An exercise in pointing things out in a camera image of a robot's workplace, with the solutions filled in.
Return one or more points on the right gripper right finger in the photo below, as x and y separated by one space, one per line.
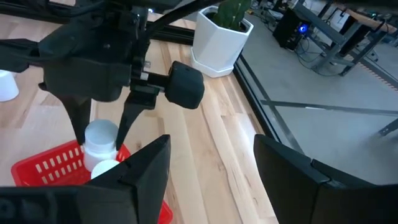
295 186

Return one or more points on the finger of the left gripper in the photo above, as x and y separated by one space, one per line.
79 115
130 113

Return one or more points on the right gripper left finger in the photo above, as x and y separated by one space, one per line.
140 186

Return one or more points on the white plastic pill bottle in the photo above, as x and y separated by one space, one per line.
101 140
7 87
104 168

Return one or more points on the red plastic basket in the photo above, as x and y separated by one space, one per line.
53 165

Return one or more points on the white hexagonal planter pot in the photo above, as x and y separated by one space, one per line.
214 46

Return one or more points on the green cactus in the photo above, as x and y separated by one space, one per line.
230 14

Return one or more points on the black computer with blue light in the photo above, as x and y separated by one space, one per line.
289 31

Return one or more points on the wooden desk with metal legs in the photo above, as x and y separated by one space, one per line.
329 34

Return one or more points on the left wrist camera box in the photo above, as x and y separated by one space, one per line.
185 85

